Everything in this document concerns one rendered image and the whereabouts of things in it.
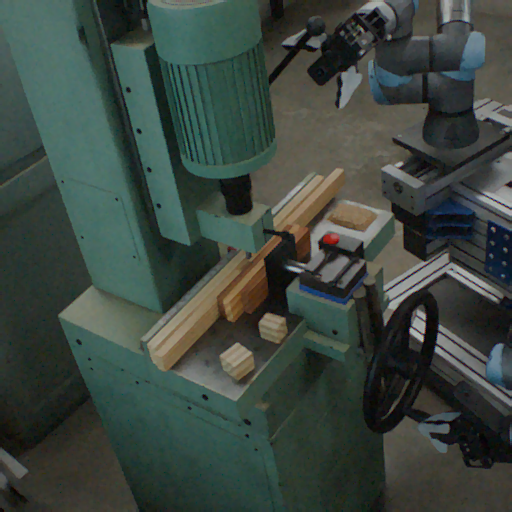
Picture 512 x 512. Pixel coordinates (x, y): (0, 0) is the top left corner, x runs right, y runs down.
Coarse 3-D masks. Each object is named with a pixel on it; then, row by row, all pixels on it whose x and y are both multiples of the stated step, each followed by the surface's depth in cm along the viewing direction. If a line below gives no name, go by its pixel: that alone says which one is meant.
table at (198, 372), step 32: (320, 224) 169; (384, 224) 166; (224, 320) 150; (256, 320) 149; (288, 320) 147; (192, 352) 144; (256, 352) 142; (288, 352) 145; (320, 352) 148; (352, 352) 146; (192, 384) 139; (224, 384) 137; (256, 384) 138
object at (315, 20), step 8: (312, 24) 128; (320, 24) 128; (312, 32) 129; (320, 32) 129; (304, 40) 132; (296, 48) 134; (288, 56) 136; (280, 64) 139; (288, 64) 138; (272, 72) 141; (280, 72) 140; (272, 80) 142
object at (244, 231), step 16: (208, 208) 150; (224, 208) 149; (256, 208) 148; (208, 224) 151; (224, 224) 148; (240, 224) 145; (256, 224) 145; (272, 224) 150; (224, 240) 151; (240, 240) 148; (256, 240) 147
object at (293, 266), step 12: (288, 240) 151; (276, 252) 149; (288, 252) 152; (264, 264) 149; (276, 264) 150; (288, 264) 151; (300, 264) 150; (276, 276) 151; (288, 276) 155; (276, 288) 152
